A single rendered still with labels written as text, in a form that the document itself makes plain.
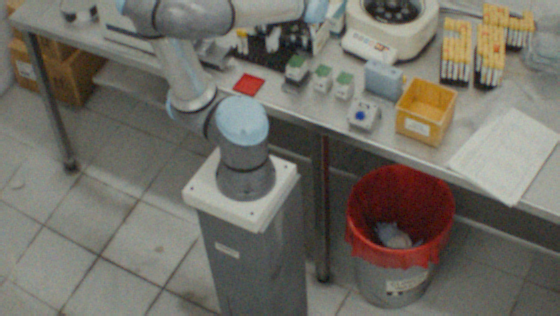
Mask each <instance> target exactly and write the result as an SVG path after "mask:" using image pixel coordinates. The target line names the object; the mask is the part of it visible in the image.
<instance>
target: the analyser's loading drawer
mask: <svg viewBox="0 0 560 316"><path fill-rule="evenodd" d="M190 41H191V43H192V45H193V47H194V52H195V53H196V55H197V58H198V59H201V60H204V61H207V62H210V63H212V64H215V65H218V66H220V68H221V69H223V68H224V66H225V65H226V64H227V63H228V62H229V61H230V60H231V59H232V57H233V56H234V51H233V45H230V47H229V48H225V47H222V46H219V45H216V42H215V39H213V41H212V42H208V41H205V40H190ZM203 48H205V49H204V50H202V49H203Z"/></svg>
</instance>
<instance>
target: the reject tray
mask: <svg viewBox="0 0 560 316"><path fill-rule="evenodd" d="M265 81H266V80H265V79H263V78H260V77H257V76H255V75H252V74H249V73H246V72H244V74H243V75H242V76H241V77H240V79H239V80H238V81H237V82H236V83H235V84H234V85H233V87H232V90H235V91H238V92H240V93H243V94H246V95H250V96H253V97H254V96H255V95H256V93H257V92H258V91H259V89H260V88H261V87H262V85H263V84H264V83H265Z"/></svg>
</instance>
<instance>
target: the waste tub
mask: <svg viewBox="0 0 560 316"><path fill-rule="evenodd" d="M457 93H458V92H456V91H454V90H451V89H448V88H446V87H443V86H440V85H437V84H435V83H432V82H429V81H427V80H426V79H423V78H422V77H419V76H416V75H414V76H413V77H412V79H411V81H410V84H409V85H408V87H407V89H406V90H405V91H404V92H403V94H402V96H401V97H400V100H399V102H398V104H397V105H396V107H395V108H396V119H395V133H398V134H401V135H404V136H406V137H409V138H411V139H414V140H416V141H419V142H422V143H425V144H427V145H429V146H432V147H435V148H437V149H438V148H439V145H440V143H441V141H442V139H443V137H444V136H445V134H446V133H447V130H448V128H449V126H450V124H451V122H452V121H453V119H454V111H455V105H456V99H457ZM436 121H441V122H440V123H438V122H436Z"/></svg>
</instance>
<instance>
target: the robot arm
mask: <svg viewBox="0 0 560 316"><path fill-rule="evenodd" d="M115 4H116V10H117V11H118V12H119V13H121V16H127V17H128V18H129V19H130V20H131V21H132V22H133V26H134V28H135V29H136V31H137V33H138V36H139V37H142V38H144V39H146V40H148V41H149V43H150V45H151V46H152V48H153V52H154V54H155V56H156V58H157V59H158V61H159V63H160V66H161V68H162V70H163V72H164V74H165V76H166V78H167V79H168V81H169V85H170V87H171V88H170V89H169V91H168V94H167V98H168V100H167V101H166V108H167V111H168V113H169V115H170V116H171V117H172V118H173V119H174V120H175V121H176V123H178V124H179V125H181V126H184V127H186V128H188V129H189V130H191V131H193V132H194V133H196V134H198V135H199V136H201V137H203V138H204V139H206V140H208V141H209V142H211V143H213V144H214V145H216V146H218V147H219V149H220V160H219V163H218V165H217V168H216V172H215V179H216V185H217V188H218V189H219V192H220V193H221V194H222V195H223V196H224V197H226V198H228V199H230V200H232V201H236V202H253V201H258V200H261V199H263V198H265V197H266V196H268V195H269V194H270V193H271V192H272V191H273V189H274V188H275V186H276V182H277V172H276V168H275V165H274V163H273V161H272V159H271V157H270V156H269V148H268V127H269V125H268V120H267V115H266V112H265V109H264V108H263V106H262V105H261V104H260V103H259V102H258V101H257V100H255V99H253V98H251V97H247V96H241V97H238V96H237V95H235V96H230V97H229V96H227V95H225V94H224V93H222V92H220V91H219V90H218V88H217V86H216V83H215V79H214V78H213V77H212V76H211V75H210V74H208V73H206V72H204V71H203V69H202V67H201V64H200V62H199V60H198V58H197V55H196V53H195V52H194V47H193V45H192V43H191V41H190V40H203V39H213V38H219V37H224V36H226V35H228V34H229V33H230V32H231V31H232V30H236V29H242V28H249V27H255V26H261V25H267V24H268V25H267V31H266V47H267V50H268V52H269V53H270V51H271V50H272V48H273V49H274V50H277V48H278V38H279V36H280V33H281V28H280V27H279V25H282V33H283V37H284V39H285V41H287V40H286V35H287V36H290V35H293V36H295V35H299V34H300V36H304V35H307V33H308V34H309V36H310V37H311V39H312V40H313V41H316V40H317V37H316V31H315V28H314V25H313V24H319V23H321V22H322V21H323V20H324V18H325V17H326V14H327V11H328V8H329V2H328V0H115ZM284 33H285V34H284Z"/></svg>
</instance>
